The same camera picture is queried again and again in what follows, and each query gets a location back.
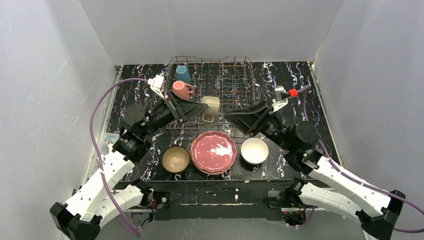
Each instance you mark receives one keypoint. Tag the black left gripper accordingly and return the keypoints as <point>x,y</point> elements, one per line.
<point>174,107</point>

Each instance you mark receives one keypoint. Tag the pink polka dot plate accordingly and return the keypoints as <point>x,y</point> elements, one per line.
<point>214,137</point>

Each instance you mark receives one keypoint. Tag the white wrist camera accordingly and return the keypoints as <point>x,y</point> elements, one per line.
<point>156,84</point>
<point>282,97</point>

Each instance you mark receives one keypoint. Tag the blue ceramic mug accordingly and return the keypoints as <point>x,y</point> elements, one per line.
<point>182,74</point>

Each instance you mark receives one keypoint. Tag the clear plastic storage box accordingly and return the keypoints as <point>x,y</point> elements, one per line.
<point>105,140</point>

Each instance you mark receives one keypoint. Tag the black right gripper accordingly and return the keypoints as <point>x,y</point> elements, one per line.
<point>259,119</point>

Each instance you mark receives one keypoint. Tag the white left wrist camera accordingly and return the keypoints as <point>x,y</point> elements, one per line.
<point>156,84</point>

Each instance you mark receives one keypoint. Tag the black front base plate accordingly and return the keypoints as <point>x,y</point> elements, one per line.
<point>221,199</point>

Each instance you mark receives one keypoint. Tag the white ceramic bowl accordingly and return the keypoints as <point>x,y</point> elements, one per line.
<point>254,151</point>

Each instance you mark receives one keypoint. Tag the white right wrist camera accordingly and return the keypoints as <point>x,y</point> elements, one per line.
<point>282,97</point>

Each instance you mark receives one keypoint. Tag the pink ceramic mug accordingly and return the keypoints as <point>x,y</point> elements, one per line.
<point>182,89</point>

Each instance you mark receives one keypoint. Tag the beige ceramic mug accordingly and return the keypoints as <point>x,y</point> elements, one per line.
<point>212,112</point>

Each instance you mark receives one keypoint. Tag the metal wire dish rack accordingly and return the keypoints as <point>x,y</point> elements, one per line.
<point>230,78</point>

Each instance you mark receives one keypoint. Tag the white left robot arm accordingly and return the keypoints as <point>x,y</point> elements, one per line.
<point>82,216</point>

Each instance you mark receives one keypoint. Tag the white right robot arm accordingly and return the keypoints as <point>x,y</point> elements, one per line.
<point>376,210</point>

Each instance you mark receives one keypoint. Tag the brown beige bowl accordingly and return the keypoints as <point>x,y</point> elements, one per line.
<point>176,159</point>

